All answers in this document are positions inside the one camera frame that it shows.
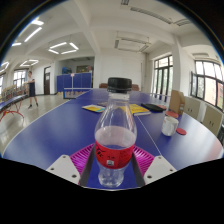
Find clear red-labelled water bottle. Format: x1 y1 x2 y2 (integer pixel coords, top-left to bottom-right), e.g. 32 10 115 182
94 77 138 189

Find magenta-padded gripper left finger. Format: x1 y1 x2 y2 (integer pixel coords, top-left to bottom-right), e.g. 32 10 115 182
45 143 98 188

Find wide black-framed window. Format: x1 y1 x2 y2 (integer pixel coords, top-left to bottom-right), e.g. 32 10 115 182
190 59 224 111

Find person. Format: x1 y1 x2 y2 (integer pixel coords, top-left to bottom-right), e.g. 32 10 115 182
25 70 39 109

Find small distant window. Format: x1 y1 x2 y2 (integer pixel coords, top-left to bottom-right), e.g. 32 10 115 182
13 68 27 89

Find ceiling strip lights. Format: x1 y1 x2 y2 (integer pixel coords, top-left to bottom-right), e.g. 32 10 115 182
0 18 80 73

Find dark wooden door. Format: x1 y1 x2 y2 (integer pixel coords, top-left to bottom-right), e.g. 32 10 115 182
43 65 52 96

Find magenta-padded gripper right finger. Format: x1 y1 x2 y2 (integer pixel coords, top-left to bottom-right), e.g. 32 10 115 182
130 145 178 188

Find flat black case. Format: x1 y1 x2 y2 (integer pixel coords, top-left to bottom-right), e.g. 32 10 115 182
140 103 165 113

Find small yellow and blue book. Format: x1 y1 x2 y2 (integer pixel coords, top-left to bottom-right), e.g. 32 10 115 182
81 104 106 114

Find blue table with red legs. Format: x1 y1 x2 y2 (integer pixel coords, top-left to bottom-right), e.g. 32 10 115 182
0 94 28 123

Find tall black-framed window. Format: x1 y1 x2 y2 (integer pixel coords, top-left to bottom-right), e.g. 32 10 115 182
153 54 174 101

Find white cup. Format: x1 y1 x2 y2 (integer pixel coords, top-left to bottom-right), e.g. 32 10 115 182
161 115 180 137

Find beige cabinet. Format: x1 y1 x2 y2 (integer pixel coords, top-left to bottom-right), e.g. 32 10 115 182
202 103 224 137
183 95 203 121

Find red table tennis paddle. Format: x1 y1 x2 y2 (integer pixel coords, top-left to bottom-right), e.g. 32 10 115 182
165 110 180 119

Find blue partition panels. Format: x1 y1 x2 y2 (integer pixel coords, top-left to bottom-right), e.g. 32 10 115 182
56 72 93 93

